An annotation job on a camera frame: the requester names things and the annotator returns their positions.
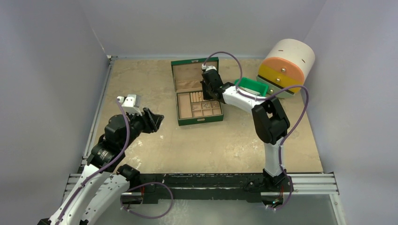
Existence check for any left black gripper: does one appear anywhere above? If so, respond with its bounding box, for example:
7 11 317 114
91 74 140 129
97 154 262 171
121 107 163 150

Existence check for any green jewelry box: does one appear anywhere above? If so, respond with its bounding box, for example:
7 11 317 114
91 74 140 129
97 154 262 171
170 57 224 126

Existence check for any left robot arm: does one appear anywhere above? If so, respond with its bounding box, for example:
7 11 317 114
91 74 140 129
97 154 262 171
38 108 164 225

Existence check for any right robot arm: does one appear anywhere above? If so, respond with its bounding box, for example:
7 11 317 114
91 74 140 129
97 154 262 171
201 65 290 191

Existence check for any green plastic bin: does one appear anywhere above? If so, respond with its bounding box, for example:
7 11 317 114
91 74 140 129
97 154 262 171
234 77 268 97

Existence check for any round drawer cabinet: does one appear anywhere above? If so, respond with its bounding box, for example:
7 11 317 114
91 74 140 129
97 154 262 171
256 38 315 95

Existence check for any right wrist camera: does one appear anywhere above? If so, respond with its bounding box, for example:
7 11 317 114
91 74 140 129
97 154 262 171
201 64 217 73

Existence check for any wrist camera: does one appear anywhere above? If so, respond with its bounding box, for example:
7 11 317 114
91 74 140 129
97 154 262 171
201 64 217 73
117 94 142 116

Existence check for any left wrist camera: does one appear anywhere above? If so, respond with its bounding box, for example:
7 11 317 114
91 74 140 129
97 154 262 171
117 94 142 116

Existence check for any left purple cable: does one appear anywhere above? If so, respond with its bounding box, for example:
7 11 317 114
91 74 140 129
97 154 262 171
56 97 174 225

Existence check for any purple cable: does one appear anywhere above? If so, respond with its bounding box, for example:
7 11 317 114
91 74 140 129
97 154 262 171
56 97 174 225
202 51 310 212

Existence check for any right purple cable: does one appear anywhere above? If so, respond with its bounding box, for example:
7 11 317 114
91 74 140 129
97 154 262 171
202 51 310 212

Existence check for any aluminium frame rail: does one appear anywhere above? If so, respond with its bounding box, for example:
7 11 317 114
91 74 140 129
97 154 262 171
62 55 119 202

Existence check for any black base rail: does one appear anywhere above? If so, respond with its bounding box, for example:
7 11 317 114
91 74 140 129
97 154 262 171
129 172 294 207

